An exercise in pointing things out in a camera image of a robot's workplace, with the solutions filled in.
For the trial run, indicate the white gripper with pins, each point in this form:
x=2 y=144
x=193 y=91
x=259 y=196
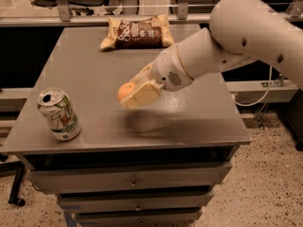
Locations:
x=168 y=67

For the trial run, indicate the orange fruit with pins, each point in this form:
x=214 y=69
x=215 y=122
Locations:
x=124 y=90

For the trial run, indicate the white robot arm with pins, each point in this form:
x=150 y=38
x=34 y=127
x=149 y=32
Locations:
x=239 y=32

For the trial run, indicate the white green 7up can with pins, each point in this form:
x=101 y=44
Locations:
x=57 y=110

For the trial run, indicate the brown chip bag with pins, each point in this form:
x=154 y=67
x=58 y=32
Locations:
x=150 y=33

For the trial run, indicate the grey drawer cabinet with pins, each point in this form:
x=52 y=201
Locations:
x=158 y=163

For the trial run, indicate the black chair base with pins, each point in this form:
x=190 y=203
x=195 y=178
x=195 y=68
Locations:
x=17 y=169

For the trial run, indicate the metal railing frame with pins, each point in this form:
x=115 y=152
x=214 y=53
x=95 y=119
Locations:
x=25 y=13

